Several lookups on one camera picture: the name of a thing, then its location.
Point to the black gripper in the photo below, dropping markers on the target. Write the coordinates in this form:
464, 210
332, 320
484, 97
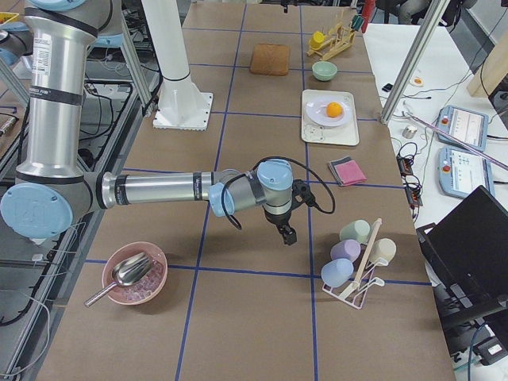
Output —
285, 7
276, 219

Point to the white ceramic plate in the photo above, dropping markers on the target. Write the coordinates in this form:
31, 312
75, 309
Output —
315, 110

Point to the orange fruit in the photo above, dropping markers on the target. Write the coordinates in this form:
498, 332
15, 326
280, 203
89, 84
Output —
334, 110

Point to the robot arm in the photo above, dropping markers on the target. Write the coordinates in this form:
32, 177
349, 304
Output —
51, 192

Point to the cream bear serving tray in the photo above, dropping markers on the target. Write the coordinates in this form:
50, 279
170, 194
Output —
311, 132

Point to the yellow mug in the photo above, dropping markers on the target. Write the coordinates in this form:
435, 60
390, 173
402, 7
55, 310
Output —
317, 40

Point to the wooden cutting board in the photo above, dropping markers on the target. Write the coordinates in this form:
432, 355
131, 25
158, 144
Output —
270, 59

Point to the blue cup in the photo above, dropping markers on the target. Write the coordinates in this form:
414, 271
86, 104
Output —
337, 272

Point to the purple cup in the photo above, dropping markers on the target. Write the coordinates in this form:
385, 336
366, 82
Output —
348, 249

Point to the wooden dish rack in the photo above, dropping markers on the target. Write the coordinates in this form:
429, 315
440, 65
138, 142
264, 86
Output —
337, 39

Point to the green cup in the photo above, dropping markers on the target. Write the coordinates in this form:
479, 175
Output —
358, 230

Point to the dark green mug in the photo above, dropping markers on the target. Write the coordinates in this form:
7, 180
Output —
356, 23

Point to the green ceramic bowl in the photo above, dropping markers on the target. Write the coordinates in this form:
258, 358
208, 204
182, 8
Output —
324, 71

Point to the grey cloth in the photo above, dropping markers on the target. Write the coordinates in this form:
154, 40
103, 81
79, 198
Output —
343, 171

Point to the red cylinder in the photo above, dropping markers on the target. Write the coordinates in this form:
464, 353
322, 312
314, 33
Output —
368, 9

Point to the pink cloth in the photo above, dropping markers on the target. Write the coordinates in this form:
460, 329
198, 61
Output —
360, 176

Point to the white cup rack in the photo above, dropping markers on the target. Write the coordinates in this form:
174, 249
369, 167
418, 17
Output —
353, 291

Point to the beige cup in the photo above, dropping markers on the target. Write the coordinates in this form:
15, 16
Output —
384, 248

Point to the small black phone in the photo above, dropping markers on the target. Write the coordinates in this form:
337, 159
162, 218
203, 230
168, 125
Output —
387, 87

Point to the pink bowl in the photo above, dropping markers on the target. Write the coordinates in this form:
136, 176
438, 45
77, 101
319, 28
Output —
150, 285

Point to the fried egg toy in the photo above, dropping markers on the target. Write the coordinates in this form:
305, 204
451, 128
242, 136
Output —
417, 82

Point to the metal scoop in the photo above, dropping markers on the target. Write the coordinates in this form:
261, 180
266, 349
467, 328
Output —
125, 274

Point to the small metal cylinder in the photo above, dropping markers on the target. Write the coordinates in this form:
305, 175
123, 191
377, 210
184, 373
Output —
409, 132

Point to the pink grabber stick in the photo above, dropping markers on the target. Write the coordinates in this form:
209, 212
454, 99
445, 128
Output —
446, 138

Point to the black laptop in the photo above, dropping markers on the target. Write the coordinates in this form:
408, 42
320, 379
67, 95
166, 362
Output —
467, 250

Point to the lower teach pendant tablet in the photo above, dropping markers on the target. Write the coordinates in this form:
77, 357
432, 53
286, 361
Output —
460, 172

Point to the teach pendant tablet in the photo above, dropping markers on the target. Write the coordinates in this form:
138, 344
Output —
460, 172
469, 127

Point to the upper teach pendant tablet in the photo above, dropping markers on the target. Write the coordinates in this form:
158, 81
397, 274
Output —
469, 127

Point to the aluminium frame post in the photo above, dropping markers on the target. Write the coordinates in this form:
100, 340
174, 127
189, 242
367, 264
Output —
423, 36

